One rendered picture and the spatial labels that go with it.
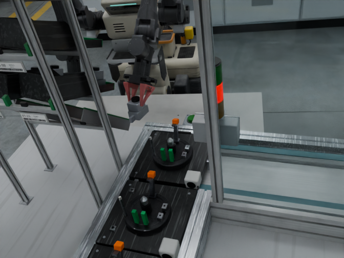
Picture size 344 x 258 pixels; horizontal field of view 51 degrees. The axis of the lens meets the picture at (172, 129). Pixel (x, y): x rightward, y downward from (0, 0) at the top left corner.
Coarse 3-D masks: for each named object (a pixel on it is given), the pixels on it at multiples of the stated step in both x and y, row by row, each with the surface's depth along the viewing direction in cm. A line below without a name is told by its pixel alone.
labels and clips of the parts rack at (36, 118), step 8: (0, 64) 90; (8, 64) 89; (16, 64) 88; (8, 96) 99; (8, 104) 99; (24, 104) 98; (0, 112) 102; (24, 112) 99; (32, 120) 100; (40, 120) 99; (48, 120) 98; (88, 128) 122; (96, 128) 121
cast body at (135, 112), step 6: (138, 96) 123; (132, 102) 122; (138, 102) 121; (132, 108) 122; (138, 108) 121; (144, 108) 124; (132, 114) 123; (138, 114) 122; (144, 114) 125; (132, 120) 122
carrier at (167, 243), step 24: (120, 192) 115; (144, 192) 114; (168, 192) 113; (192, 192) 111; (120, 216) 108; (144, 216) 99; (168, 216) 103; (96, 240) 103; (120, 240) 101; (144, 240) 100; (168, 240) 97
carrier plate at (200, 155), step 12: (156, 132) 136; (168, 132) 136; (156, 144) 131; (192, 144) 128; (204, 144) 128; (144, 156) 127; (204, 156) 123; (144, 168) 122; (156, 168) 122; (180, 168) 120; (192, 168) 119; (204, 168) 120; (132, 180) 121; (144, 180) 119; (156, 180) 118; (168, 180) 117; (180, 180) 116
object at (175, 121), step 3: (174, 120) 124; (177, 120) 124; (174, 123) 124; (177, 123) 124; (174, 126) 123; (177, 126) 125; (174, 129) 125; (177, 129) 125; (174, 132) 126; (177, 132) 126; (174, 135) 126; (177, 135) 126; (174, 138) 127; (177, 138) 126
